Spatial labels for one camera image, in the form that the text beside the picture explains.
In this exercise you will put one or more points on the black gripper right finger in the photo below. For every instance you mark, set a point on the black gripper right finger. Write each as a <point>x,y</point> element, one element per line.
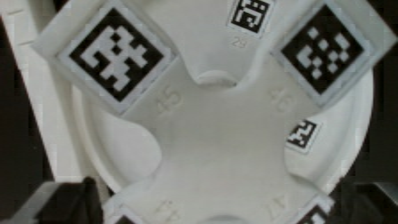
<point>367,203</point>

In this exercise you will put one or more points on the white round table top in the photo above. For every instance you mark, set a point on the white round table top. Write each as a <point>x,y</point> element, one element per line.
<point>100,147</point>

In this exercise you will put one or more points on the white cylindrical table leg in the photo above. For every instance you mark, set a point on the white cylindrical table leg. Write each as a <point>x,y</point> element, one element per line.
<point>216,79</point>

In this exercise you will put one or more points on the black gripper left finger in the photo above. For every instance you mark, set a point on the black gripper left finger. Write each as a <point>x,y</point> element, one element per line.
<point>63,204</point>

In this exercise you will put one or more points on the white cross-shaped table base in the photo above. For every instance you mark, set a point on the white cross-shaped table base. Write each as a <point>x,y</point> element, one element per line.
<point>221,182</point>

